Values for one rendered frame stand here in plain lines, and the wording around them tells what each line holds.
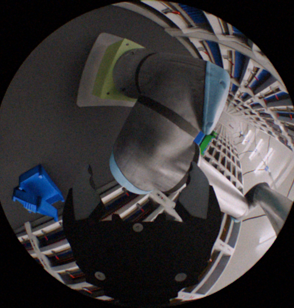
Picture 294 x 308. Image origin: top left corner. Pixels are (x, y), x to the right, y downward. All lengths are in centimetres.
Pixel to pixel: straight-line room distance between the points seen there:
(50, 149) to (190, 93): 55
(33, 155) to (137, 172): 51
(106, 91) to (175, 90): 21
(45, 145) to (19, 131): 17
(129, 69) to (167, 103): 15
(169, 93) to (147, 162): 12
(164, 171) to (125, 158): 7
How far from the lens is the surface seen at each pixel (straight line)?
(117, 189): 91
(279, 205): 34
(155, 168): 17
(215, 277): 152
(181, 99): 16
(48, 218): 109
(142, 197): 91
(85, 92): 41
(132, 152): 17
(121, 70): 28
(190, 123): 16
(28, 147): 55
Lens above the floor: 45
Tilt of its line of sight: 25 degrees down
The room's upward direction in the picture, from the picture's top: 131 degrees clockwise
